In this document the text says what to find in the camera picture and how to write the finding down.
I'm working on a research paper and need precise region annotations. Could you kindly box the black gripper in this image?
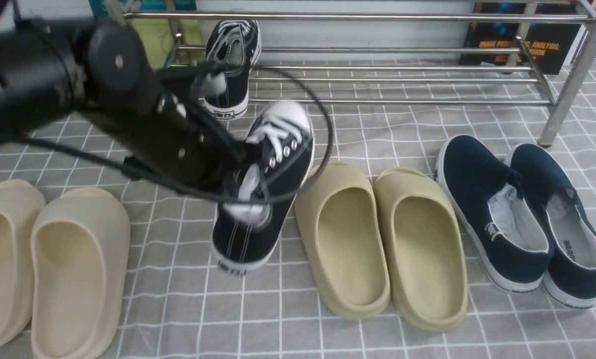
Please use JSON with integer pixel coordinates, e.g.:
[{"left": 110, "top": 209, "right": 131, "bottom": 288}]
[{"left": 81, "top": 75, "right": 249, "bottom": 200}]

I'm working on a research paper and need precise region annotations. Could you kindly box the black canvas sneaker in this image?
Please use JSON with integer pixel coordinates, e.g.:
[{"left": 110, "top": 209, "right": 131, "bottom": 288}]
[
  {"left": 212, "top": 101, "right": 314, "bottom": 276},
  {"left": 204, "top": 19, "right": 262, "bottom": 120}
]

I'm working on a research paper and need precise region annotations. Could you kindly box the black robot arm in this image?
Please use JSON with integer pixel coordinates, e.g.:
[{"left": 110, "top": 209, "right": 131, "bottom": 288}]
[{"left": 0, "top": 18, "right": 247, "bottom": 201}]

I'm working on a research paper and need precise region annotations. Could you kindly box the stainless steel shoe rack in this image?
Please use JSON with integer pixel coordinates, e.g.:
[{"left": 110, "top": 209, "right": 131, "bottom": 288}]
[{"left": 104, "top": 0, "right": 596, "bottom": 148}]

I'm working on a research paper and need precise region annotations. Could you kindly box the cream slipper right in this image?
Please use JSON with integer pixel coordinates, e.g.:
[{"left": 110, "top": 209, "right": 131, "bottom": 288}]
[{"left": 31, "top": 187, "right": 131, "bottom": 359}]

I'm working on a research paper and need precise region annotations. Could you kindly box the cream slipper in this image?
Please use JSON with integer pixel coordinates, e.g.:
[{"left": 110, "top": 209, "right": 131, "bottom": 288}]
[
  {"left": 0, "top": 179, "right": 46, "bottom": 346},
  {"left": 31, "top": 187, "right": 131, "bottom": 359}
]

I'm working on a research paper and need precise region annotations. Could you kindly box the cream slipper far left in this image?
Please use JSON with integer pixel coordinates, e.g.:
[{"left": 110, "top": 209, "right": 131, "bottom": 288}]
[{"left": 0, "top": 179, "right": 46, "bottom": 346}]

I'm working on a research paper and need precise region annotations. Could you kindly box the olive green slipper left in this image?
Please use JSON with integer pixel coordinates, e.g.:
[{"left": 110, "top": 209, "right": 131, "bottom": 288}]
[{"left": 294, "top": 162, "right": 391, "bottom": 320}]

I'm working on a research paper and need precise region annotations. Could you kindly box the olive green slipper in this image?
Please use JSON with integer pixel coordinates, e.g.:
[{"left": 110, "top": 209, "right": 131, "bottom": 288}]
[
  {"left": 294, "top": 162, "right": 391, "bottom": 320},
  {"left": 373, "top": 167, "right": 468, "bottom": 332}
]

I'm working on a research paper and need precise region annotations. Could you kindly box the grey checked tablecloth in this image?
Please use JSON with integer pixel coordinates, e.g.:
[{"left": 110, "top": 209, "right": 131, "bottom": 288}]
[{"left": 0, "top": 61, "right": 596, "bottom": 359}]

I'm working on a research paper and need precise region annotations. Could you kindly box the olive green slipper right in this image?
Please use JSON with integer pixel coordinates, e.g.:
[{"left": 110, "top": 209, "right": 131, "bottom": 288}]
[{"left": 373, "top": 167, "right": 468, "bottom": 332}]

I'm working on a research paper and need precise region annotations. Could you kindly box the black orange-text book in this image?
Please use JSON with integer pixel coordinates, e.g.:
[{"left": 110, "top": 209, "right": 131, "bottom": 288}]
[{"left": 459, "top": 2, "right": 581, "bottom": 75}]

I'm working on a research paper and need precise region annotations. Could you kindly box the navy slip-on shoe left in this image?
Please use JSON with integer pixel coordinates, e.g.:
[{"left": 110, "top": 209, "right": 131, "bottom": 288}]
[{"left": 434, "top": 135, "right": 553, "bottom": 293}]

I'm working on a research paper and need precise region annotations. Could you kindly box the navy slip-on shoe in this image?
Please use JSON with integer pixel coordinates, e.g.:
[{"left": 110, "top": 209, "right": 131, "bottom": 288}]
[
  {"left": 434, "top": 135, "right": 553, "bottom": 293},
  {"left": 505, "top": 143, "right": 596, "bottom": 310}
]

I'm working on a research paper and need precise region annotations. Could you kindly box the navy slip-on shoe right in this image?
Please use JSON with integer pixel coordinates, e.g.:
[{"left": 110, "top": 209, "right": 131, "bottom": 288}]
[{"left": 505, "top": 143, "right": 596, "bottom": 310}]

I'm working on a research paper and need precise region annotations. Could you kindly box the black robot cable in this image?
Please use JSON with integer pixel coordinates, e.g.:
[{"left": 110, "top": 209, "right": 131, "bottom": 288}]
[{"left": 0, "top": 0, "right": 334, "bottom": 205}]

